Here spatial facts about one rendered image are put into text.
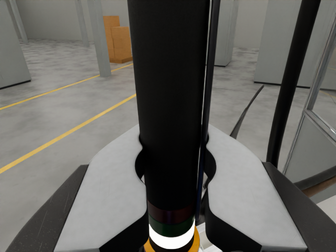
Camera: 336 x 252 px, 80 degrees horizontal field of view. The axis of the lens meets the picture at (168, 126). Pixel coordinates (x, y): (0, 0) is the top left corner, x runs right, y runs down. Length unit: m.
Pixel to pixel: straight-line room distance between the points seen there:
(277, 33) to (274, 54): 0.44
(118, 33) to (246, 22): 6.84
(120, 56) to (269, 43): 5.15
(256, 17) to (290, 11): 6.76
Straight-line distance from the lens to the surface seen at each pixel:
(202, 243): 0.20
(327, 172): 0.31
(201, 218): 0.41
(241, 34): 12.31
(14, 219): 2.38
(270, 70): 5.66
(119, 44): 8.25
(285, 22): 5.54
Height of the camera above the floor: 1.55
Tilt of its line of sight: 29 degrees down
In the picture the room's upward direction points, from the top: 1 degrees counter-clockwise
